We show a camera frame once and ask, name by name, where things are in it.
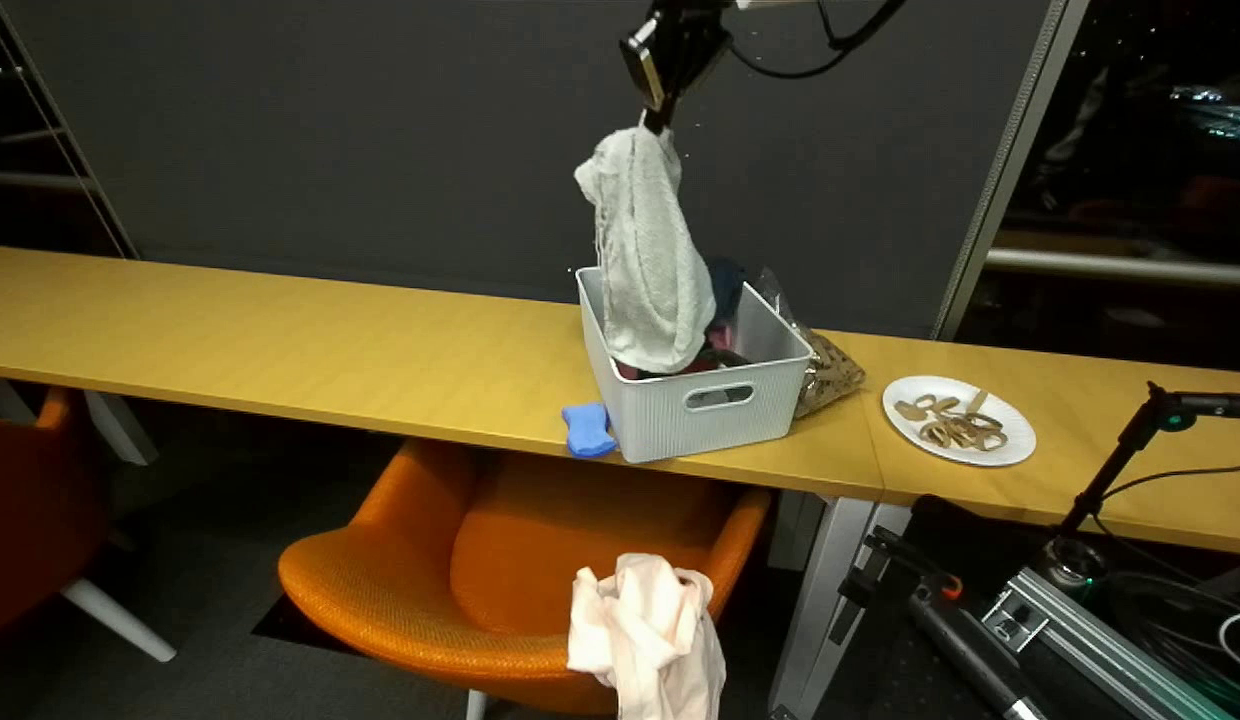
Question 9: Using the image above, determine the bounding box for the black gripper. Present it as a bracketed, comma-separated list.
[621, 0, 734, 135]

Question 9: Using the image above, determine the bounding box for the white towel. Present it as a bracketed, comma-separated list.
[572, 118, 719, 377]

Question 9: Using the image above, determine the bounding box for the white plastic container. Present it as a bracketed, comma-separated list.
[572, 263, 822, 469]

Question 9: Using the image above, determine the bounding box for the orange sofa chair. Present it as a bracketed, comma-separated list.
[272, 436, 777, 720]

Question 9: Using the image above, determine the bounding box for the clear bag of snacks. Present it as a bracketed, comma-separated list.
[792, 329, 873, 425]

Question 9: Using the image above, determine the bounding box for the blue sponge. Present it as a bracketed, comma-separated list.
[560, 401, 621, 463]

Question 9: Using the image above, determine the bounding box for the grey metal handrail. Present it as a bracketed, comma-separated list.
[984, 242, 1240, 291]

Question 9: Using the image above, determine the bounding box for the white paper plate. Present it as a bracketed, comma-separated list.
[882, 370, 1039, 472]

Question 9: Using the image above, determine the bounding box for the black clamp orange tip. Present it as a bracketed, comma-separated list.
[838, 524, 971, 611]

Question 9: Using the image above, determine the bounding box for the white table leg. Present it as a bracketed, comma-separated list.
[81, 386, 162, 472]
[763, 492, 917, 720]

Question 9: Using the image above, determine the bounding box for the pale pink cloth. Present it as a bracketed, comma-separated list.
[566, 548, 734, 720]

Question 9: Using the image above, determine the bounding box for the silver round knob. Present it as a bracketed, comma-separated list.
[1039, 531, 1107, 590]

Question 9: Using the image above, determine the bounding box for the white metal railing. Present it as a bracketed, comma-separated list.
[0, 0, 135, 259]

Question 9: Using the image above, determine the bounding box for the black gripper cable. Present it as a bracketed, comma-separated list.
[715, 0, 912, 82]

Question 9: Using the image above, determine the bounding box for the black camera stand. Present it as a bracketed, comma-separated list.
[1058, 381, 1183, 535]

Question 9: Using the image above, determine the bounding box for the black stereo camera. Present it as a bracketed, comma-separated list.
[1157, 386, 1240, 425]

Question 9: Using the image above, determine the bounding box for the thin black cable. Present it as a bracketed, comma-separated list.
[1096, 455, 1240, 513]

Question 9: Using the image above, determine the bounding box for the black handle tool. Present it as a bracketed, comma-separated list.
[904, 585, 1054, 720]

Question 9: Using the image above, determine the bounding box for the aluminium rail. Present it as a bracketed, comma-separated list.
[975, 563, 1240, 720]

